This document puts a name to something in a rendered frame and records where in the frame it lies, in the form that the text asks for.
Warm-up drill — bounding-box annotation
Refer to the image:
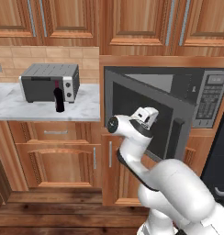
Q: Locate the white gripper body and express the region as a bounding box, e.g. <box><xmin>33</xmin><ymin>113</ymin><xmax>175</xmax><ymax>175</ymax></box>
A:
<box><xmin>142</xmin><ymin>106</ymin><xmax>160</xmax><ymax>128</ymax></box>

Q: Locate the wooden corner cupboard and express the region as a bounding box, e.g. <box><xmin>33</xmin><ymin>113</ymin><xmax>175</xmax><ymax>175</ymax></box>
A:
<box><xmin>0</xmin><ymin>146</ymin><xmax>13</xmax><ymax>217</ymax></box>

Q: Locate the silver drawer handle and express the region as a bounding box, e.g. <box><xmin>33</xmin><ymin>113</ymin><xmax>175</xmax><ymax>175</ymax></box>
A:
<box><xmin>43</xmin><ymin>129</ymin><xmax>69</xmax><ymax>136</ymax></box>

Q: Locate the dark red wine bottle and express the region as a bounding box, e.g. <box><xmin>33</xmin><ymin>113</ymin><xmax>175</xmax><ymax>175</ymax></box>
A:
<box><xmin>52</xmin><ymin>80</ymin><xmax>66</xmax><ymax>114</ymax></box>

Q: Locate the black built-in microwave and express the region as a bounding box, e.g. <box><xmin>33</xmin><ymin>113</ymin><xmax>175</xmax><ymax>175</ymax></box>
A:
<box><xmin>103</xmin><ymin>65</ymin><xmax>224</xmax><ymax>129</ymax></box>

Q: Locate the black microwave door handle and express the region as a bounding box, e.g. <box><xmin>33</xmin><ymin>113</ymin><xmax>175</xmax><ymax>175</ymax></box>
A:
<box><xmin>164</xmin><ymin>117</ymin><xmax>185</xmax><ymax>161</ymax></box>

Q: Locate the silver base cupboard handle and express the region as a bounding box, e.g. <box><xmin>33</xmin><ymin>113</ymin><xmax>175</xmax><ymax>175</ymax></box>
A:
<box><xmin>108</xmin><ymin>140</ymin><xmax>113</xmax><ymax>169</ymax></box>
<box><xmin>92</xmin><ymin>146</ymin><xmax>97</xmax><ymax>171</ymax></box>

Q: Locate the silver oven handle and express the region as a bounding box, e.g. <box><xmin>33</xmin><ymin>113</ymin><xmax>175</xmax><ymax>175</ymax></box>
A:
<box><xmin>213</xmin><ymin>186</ymin><xmax>224</xmax><ymax>197</ymax></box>

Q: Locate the wooden wall cupboard door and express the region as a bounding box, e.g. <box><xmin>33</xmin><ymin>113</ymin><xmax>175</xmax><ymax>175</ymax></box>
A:
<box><xmin>0</xmin><ymin>0</ymin><xmax>39</xmax><ymax>39</ymax></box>
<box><xmin>108</xmin><ymin>0</ymin><xmax>176</xmax><ymax>48</ymax></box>
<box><xmin>39</xmin><ymin>0</ymin><xmax>100</xmax><ymax>39</ymax></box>
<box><xmin>177</xmin><ymin>0</ymin><xmax>224</xmax><ymax>48</ymax></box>

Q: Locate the grey microwave door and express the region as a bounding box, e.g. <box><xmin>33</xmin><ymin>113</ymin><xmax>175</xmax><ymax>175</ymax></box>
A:
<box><xmin>104</xmin><ymin>68</ymin><xmax>196</xmax><ymax>162</ymax></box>

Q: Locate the grey toaster oven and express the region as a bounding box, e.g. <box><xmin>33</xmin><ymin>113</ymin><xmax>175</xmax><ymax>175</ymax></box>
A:
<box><xmin>18</xmin><ymin>62</ymin><xmax>81</xmax><ymax>104</ymax></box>

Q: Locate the wooden drawer front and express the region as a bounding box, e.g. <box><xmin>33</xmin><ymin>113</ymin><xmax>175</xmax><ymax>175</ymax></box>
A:
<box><xmin>7</xmin><ymin>121</ymin><xmax>101</xmax><ymax>143</ymax></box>

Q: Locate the wooden base cupboard door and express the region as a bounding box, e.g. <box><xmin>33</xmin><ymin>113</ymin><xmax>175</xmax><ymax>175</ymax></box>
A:
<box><xmin>101</xmin><ymin>133</ymin><xmax>197</xmax><ymax>207</ymax></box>
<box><xmin>15</xmin><ymin>141</ymin><xmax>102</xmax><ymax>188</ymax></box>

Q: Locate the silver wall cupboard handle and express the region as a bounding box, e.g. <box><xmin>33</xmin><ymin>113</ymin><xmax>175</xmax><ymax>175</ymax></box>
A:
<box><xmin>178</xmin><ymin>0</ymin><xmax>192</xmax><ymax>47</ymax></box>
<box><xmin>27</xmin><ymin>0</ymin><xmax>37</xmax><ymax>38</ymax></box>
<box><xmin>39</xmin><ymin>0</ymin><xmax>48</xmax><ymax>38</ymax></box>
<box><xmin>164</xmin><ymin>0</ymin><xmax>176</xmax><ymax>47</ymax></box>

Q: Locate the black oven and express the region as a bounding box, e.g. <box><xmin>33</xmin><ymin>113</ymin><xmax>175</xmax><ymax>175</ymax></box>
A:
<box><xmin>199</xmin><ymin>96</ymin><xmax>224</xmax><ymax>210</ymax></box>

